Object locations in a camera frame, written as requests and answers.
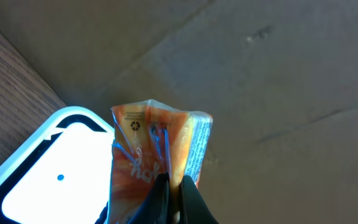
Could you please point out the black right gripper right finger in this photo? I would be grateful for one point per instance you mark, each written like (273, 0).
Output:
(193, 209)

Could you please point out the brown cardboard backdrop panel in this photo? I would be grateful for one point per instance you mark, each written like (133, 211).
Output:
(279, 77)

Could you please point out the small orange white box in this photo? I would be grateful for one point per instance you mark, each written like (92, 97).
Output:
(151, 138)

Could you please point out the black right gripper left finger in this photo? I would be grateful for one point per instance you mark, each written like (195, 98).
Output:
(154, 209)

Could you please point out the white barcode scanner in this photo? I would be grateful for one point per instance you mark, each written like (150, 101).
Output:
(61, 173)

